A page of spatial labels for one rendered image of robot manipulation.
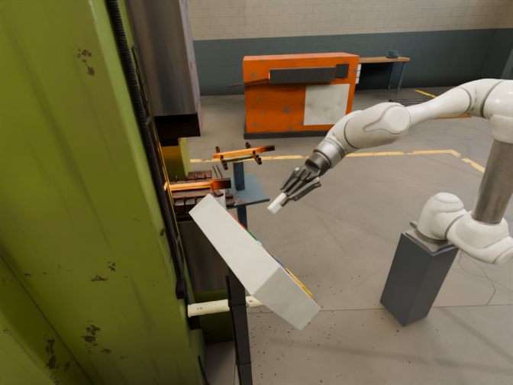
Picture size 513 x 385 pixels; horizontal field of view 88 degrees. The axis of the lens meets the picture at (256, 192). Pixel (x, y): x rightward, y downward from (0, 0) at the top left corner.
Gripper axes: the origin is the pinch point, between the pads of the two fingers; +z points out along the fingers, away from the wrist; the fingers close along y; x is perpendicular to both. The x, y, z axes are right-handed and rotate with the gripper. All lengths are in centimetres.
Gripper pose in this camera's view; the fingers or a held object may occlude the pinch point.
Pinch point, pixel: (278, 203)
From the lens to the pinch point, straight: 84.3
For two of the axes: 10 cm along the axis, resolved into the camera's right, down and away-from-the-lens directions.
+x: -4.5, -5.9, -6.7
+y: -5.4, -4.2, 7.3
